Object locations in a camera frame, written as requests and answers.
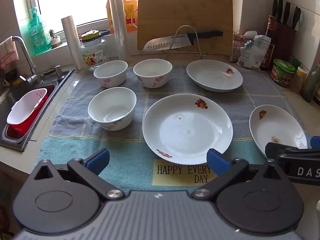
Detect green detergent bottle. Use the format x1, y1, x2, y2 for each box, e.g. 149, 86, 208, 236
27, 6, 52, 55

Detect small potted plant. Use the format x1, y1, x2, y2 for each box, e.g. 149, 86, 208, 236
48, 29, 62, 48

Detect steel sink dispenser cap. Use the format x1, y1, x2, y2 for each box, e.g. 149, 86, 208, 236
43, 65, 66, 82

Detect dark sauce bottle red label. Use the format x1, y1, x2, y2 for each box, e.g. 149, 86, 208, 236
260, 15, 277, 72

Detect large yellow plastic jug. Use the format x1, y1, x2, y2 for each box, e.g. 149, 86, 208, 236
106, 0, 138, 33

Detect steel wire rack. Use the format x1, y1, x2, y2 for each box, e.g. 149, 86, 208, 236
162, 25, 208, 61

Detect black handled kitchen knife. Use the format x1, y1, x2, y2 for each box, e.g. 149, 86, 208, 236
143, 30, 224, 53

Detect white blue food packet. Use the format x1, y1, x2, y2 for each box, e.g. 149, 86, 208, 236
236, 34, 272, 69

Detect white bowl pink flowers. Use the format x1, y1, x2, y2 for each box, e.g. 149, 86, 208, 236
93, 60, 128, 88
87, 87, 137, 131
133, 58, 173, 88

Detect steel sink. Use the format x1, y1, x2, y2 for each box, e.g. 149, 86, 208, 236
0, 69, 75, 152

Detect grey blue checked towel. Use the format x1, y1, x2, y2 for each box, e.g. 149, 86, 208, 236
35, 64, 313, 193

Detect pink white checked dishcloth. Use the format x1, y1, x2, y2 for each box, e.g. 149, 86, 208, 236
0, 37, 20, 70

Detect steel faucet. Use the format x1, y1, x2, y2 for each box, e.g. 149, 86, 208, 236
11, 36, 44, 85

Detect bamboo cutting board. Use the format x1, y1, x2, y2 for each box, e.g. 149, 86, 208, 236
137, 0, 233, 56

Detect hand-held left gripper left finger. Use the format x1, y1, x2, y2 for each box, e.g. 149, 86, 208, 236
32, 148, 125, 202

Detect white plate fruit print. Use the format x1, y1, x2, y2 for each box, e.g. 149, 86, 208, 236
249, 104, 308, 159
142, 93, 234, 166
186, 59, 243, 93

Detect green lid sauce jar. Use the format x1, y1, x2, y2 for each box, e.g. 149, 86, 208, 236
269, 58, 296, 87

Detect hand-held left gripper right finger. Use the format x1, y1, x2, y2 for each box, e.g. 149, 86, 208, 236
191, 148, 288, 202

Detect red and white basin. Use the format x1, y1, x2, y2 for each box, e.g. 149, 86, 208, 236
7, 88, 48, 125

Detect white crumpled bag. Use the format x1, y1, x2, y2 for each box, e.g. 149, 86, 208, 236
240, 30, 258, 40

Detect glass jar yellow green lid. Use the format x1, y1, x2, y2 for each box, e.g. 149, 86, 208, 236
80, 30, 107, 71

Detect dark red knife block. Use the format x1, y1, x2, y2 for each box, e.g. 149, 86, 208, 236
272, 21, 298, 65

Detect black kitchen scissors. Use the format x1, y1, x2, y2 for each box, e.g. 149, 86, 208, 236
292, 6, 302, 30

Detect orange white food packet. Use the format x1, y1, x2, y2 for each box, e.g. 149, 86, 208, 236
229, 36, 247, 64

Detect tall cling film roll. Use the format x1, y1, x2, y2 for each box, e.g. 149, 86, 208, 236
109, 0, 128, 61

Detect yellow lid spice jar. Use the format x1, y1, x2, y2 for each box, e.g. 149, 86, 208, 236
290, 67, 308, 94

